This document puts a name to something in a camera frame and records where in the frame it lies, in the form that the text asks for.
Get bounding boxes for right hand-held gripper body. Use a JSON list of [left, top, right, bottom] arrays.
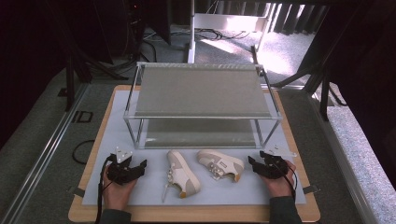
[[260, 146, 297, 180]]

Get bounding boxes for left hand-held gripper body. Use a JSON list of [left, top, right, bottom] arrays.
[[106, 147, 134, 185]]

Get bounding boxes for white beige sneaker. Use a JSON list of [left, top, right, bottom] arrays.
[[196, 148, 246, 183], [161, 149, 202, 203]]

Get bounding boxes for metal frame shoe rack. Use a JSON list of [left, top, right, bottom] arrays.
[[123, 61, 284, 150]]

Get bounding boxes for person's right hand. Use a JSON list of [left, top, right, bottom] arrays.
[[260, 160, 297, 199]]

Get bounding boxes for person's left hand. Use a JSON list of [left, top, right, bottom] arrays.
[[102, 167, 138, 211]]

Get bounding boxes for white table mat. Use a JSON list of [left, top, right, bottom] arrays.
[[81, 90, 307, 206]]

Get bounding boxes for black mat clip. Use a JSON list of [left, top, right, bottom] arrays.
[[302, 184, 321, 194], [67, 186, 86, 198]]

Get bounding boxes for black tripod stand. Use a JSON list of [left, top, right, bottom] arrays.
[[270, 8, 359, 121], [46, 0, 129, 112]]

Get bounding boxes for white metal stand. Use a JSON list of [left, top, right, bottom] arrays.
[[187, 0, 274, 64]]

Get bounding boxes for dark computer tower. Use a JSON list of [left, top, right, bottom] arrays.
[[124, 0, 148, 60]]

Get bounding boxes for right hand-held gripper cable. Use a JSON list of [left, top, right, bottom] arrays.
[[278, 160, 298, 202]]

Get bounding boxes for black cable loop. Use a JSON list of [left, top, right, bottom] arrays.
[[72, 139, 96, 165]]

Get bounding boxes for black floor socket frame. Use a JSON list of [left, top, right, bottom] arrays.
[[72, 110, 94, 123]]

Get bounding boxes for aluminium rail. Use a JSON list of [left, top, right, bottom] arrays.
[[307, 92, 379, 224], [0, 83, 90, 224]]

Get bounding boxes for black floor cables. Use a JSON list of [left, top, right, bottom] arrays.
[[194, 27, 251, 41]]

